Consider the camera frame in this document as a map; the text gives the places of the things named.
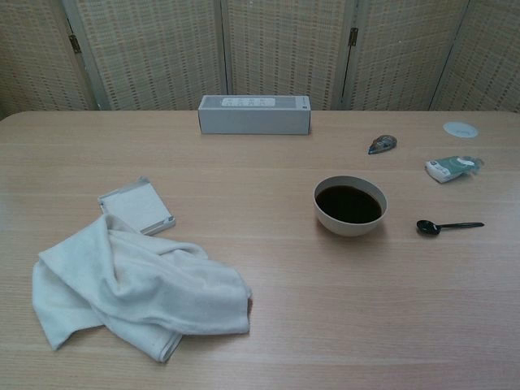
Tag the brass screen hinge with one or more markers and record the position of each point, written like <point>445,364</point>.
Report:
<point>74,43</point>

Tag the woven folding screen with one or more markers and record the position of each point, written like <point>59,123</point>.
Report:
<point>154,53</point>

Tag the small flat white box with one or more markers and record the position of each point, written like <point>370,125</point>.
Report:
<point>136,203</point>

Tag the black plastic spoon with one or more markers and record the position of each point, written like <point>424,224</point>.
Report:
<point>426,227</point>

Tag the beige ceramic bowl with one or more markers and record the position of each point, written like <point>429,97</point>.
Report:
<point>349,230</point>

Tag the green white tissue packet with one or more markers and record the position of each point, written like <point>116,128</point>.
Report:
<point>451,166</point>

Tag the dark liquid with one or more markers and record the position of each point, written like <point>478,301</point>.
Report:
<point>349,205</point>

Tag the long grey cardboard box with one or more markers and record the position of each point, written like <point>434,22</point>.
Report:
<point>254,120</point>

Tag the dark screen hinge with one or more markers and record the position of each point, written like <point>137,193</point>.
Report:
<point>354,36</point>

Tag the white crumpled towel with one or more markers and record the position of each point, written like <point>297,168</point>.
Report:
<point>134,284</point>

